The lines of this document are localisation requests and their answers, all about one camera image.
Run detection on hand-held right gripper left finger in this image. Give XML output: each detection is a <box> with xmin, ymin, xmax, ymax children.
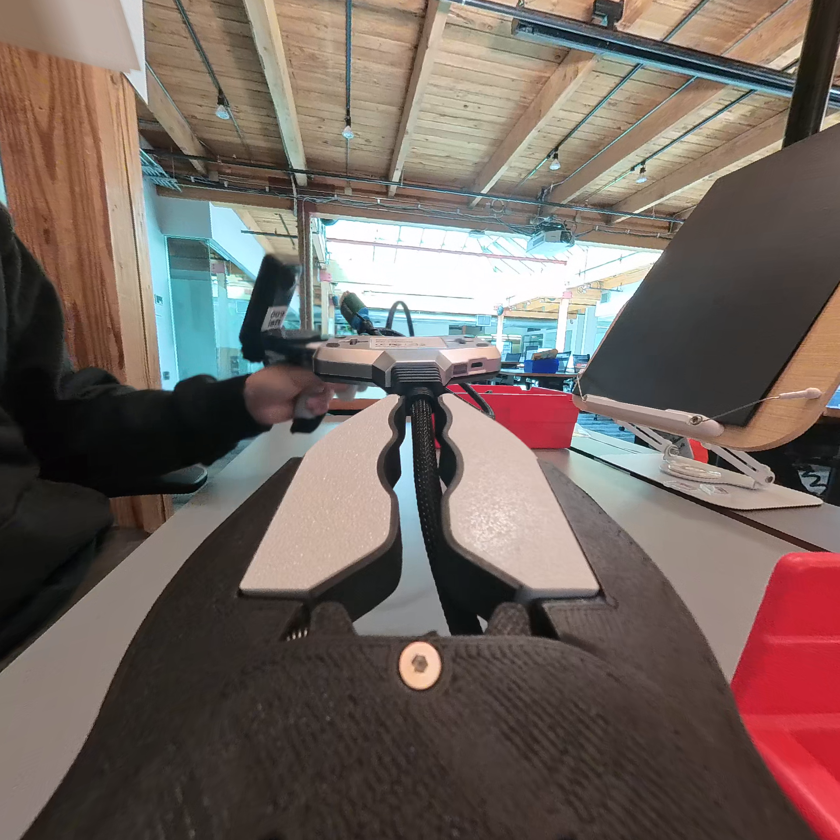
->
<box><xmin>238</xmin><ymin>394</ymin><xmax>404</xmax><ymax>621</ymax></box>

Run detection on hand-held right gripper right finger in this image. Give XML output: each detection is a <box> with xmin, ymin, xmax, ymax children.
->
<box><xmin>435</xmin><ymin>392</ymin><xmax>601</xmax><ymax>621</ymax></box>

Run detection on grey USB hub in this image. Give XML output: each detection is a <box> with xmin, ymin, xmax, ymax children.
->
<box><xmin>313</xmin><ymin>333</ymin><xmax>503</xmax><ymax>398</ymax></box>

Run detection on black braided hub cable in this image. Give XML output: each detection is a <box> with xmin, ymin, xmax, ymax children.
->
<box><xmin>392</xmin><ymin>365</ymin><xmax>485</xmax><ymax>636</ymax></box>

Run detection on red plastic bin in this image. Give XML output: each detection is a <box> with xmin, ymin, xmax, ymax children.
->
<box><xmin>730</xmin><ymin>551</ymin><xmax>840</xmax><ymax>840</ymax></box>
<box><xmin>433</xmin><ymin>384</ymin><xmax>578</xmax><ymax>450</ymax></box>

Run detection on person's left forearm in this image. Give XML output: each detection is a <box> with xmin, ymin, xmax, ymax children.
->
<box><xmin>36</xmin><ymin>366</ymin><xmax>271</xmax><ymax>498</ymax></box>

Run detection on grey desk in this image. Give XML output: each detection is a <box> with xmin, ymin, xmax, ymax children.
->
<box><xmin>0</xmin><ymin>390</ymin><xmax>840</xmax><ymax>840</ymax></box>

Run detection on person's left hand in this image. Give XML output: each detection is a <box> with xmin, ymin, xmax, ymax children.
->
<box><xmin>244</xmin><ymin>364</ymin><xmax>337</xmax><ymax>425</ymax></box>

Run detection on glass office partition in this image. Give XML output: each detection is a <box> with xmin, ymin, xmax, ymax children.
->
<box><xmin>164</xmin><ymin>236</ymin><xmax>221</xmax><ymax>388</ymax></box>

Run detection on black office chair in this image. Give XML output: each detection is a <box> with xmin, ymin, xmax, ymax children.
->
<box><xmin>154</xmin><ymin>463</ymin><xmax>210</xmax><ymax>495</ymax></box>

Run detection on white folding stand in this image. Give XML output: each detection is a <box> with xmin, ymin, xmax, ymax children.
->
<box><xmin>573</xmin><ymin>392</ymin><xmax>824</xmax><ymax>511</ymax></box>

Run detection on wooden pillar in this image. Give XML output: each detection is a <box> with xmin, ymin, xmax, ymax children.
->
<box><xmin>0</xmin><ymin>42</ymin><xmax>173</xmax><ymax>532</ymax></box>

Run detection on person in black hoodie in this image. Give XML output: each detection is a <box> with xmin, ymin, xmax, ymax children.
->
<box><xmin>0</xmin><ymin>202</ymin><xmax>135</xmax><ymax>660</ymax></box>

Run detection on ceiling projector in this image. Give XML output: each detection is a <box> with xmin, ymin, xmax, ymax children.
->
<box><xmin>527</xmin><ymin>222</ymin><xmax>576</xmax><ymax>256</ymax></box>

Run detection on black pole with pleated disc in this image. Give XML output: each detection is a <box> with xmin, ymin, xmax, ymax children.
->
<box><xmin>783</xmin><ymin>0</ymin><xmax>840</xmax><ymax>149</ymax></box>

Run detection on black ceiling track rail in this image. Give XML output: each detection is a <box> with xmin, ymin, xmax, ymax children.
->
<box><xmin>512</xmin><ymin>0</ymin><xmax>840</xmax><ymax>94</ymax></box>

